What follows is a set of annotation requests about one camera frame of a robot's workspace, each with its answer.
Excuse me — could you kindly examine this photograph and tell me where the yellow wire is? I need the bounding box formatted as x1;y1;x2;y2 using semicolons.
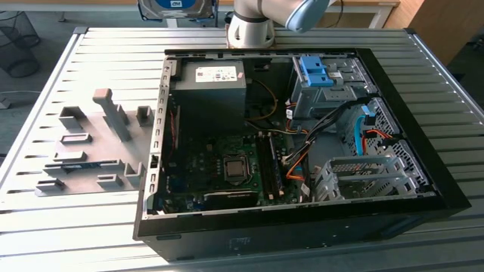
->
244;80;279;123

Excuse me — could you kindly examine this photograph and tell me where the black wire waste basket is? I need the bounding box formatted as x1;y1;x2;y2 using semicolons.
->
0;12;41;79

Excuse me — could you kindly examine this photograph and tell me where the red wire with white plug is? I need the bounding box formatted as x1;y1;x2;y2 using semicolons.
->
285;97;300;128

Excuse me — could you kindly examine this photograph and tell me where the silver drive cage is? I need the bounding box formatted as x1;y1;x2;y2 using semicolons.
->
289;55;379;121

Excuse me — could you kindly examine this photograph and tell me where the blue wire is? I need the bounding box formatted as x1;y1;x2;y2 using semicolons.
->
353;106;377;156

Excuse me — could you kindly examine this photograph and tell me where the silver CPU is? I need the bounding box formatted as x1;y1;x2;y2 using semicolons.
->
223;157;249;178

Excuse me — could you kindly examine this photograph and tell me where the grey power supply unit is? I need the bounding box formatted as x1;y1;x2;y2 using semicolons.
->
169;59;249;137

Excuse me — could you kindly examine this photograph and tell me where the orange looped wire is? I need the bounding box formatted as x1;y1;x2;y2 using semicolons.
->
285;158;307;182

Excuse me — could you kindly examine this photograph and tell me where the hard disk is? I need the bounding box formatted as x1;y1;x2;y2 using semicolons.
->
136;0;217;22

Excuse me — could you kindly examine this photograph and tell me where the dark blue RAM stick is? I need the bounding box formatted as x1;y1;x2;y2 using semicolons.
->
60;161;104;170

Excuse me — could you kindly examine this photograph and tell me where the grey parts rack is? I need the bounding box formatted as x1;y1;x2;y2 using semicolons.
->
35;87;156;197

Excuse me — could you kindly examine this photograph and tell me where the multicoloured wire bundle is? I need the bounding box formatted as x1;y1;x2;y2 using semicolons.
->
245;120;309;137

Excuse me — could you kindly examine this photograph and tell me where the black RAM stick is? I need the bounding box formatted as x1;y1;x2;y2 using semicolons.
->
267;134;285;199

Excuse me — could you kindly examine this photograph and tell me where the orange wire with black plug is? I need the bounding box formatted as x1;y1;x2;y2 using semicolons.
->
361;129;401;148

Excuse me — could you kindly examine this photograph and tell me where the black graphics card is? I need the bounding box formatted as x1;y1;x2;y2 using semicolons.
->
201;189;261;212

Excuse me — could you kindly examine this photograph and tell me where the black cable bundle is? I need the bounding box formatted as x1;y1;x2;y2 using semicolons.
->
281;97;369;167

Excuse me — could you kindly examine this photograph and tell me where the wooden cabinet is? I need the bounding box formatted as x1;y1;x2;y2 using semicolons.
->
384;0;484;66

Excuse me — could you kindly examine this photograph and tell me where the black PC case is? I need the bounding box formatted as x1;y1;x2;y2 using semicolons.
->
132;47;472;263

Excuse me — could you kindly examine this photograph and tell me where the green motherboard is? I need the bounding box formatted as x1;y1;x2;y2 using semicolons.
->
161;131;303;213

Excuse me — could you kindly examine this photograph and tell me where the blue plastic drive latch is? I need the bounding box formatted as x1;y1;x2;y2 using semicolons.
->
297;56;336;88

